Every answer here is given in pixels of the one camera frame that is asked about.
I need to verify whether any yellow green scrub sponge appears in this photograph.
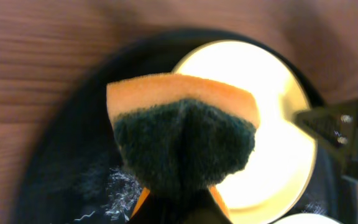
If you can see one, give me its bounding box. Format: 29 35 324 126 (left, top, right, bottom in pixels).
106 72 261 218

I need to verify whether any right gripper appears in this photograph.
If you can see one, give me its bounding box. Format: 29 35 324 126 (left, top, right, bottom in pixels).
294 105 358 182

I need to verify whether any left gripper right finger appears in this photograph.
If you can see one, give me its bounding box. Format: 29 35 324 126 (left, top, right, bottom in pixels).
181 188 232 224

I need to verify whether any yellow plate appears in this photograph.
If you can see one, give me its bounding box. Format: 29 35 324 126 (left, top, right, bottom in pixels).
174 40 317 223

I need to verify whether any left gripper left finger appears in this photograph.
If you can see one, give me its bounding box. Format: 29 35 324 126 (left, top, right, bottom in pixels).
127 187 183 224

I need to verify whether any mint plate front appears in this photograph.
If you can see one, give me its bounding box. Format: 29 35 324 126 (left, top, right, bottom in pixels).
273 213 342 224

